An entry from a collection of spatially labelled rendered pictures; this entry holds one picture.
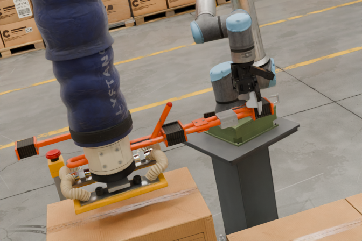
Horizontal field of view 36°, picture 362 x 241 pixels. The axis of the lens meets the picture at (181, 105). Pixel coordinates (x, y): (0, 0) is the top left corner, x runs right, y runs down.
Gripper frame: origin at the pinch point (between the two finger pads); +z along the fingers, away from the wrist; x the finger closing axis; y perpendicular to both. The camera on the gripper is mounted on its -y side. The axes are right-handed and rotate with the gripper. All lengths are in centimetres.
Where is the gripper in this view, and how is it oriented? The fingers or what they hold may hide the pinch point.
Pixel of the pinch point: (256, 107)
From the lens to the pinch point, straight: 215.9
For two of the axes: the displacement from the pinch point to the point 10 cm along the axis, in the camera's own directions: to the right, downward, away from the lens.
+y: -9.5, 2.5, -1.6
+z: 1.8, 9.1, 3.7
